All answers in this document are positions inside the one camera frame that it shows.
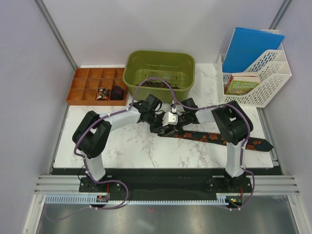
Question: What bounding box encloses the black orange floral tie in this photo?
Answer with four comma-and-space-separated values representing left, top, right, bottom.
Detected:
157, 131, 274, 152

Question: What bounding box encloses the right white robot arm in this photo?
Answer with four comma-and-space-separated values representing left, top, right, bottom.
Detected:
163, 98, 253, 192

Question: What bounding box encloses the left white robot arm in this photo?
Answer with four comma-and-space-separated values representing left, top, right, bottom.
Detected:
72, 95, 162, 192

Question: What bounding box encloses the dark tie in basin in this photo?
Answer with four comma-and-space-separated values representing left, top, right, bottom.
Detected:
141, 80, 180, 90

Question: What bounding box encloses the rolled dark navy tie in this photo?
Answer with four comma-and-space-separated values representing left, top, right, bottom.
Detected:
110, 85, 124, 100

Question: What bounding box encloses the rolled colourful floral tie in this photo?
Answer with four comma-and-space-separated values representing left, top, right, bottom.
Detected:
96, 87, 111, 101

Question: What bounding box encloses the olive green plastic basin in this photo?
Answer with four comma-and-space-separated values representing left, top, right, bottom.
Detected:
122, 50, 195, 103

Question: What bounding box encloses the green treehouse book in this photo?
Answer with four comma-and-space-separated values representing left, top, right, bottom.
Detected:
224, 72, 261, 96

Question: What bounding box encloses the orange compartment tray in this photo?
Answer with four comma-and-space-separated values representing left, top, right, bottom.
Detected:
66, 68, 128, 106

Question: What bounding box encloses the blue folder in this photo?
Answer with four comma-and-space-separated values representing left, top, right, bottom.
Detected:
222, 27, 285, 73

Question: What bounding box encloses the white file organizer rack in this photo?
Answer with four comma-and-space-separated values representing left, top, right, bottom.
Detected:
217, 30, 292, 108

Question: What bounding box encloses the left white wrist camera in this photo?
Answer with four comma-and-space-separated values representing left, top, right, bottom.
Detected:
162, 112, 178, 126

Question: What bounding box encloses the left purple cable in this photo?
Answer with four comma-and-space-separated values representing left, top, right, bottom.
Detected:
45, 77, 178, 222

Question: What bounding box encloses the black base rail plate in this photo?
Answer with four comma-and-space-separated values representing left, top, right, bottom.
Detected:
51, 167, 254, 202

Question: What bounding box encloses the aluminium frame rail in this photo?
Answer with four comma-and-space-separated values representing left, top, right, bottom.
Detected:
35, 175, 300, 195

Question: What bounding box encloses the grey slotted cable duct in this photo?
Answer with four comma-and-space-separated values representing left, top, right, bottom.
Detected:
44, 194, 230, 205

